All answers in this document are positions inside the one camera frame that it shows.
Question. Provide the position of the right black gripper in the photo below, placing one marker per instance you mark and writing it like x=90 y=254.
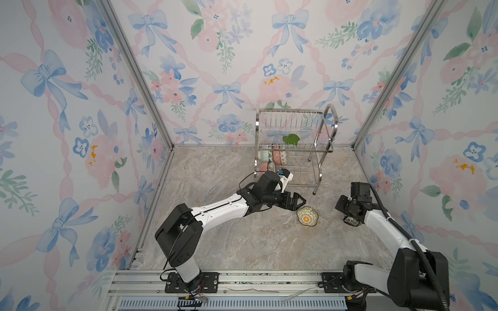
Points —
x=339 y=205

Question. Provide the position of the maroon patterned white bowl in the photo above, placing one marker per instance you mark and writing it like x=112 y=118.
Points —
x=271 y=166

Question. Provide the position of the green leaf-shaped dish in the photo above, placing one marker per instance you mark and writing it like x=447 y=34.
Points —
x=292 y=139

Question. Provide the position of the dark floral bowl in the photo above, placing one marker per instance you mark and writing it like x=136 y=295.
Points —
x=351 y=221

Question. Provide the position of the orange flower-shaped dish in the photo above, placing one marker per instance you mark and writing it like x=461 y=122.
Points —
x=307 y=216

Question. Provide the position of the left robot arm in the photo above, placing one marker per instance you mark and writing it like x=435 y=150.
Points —
x=180 y=233

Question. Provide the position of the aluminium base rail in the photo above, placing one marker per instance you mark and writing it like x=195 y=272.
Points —
x=238 y=290

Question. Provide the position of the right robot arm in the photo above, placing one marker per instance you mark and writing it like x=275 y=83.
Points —
x=418 y=278

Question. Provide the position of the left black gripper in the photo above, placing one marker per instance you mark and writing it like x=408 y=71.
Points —
x=293 y=206

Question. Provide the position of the pale green grid bowl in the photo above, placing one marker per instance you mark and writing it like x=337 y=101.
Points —
x=264 y=155

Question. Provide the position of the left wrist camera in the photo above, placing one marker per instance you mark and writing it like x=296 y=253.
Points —
x=285 y=177

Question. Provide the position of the stainless steel dish rack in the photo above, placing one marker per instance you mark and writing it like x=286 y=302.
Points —
x=317 y=130

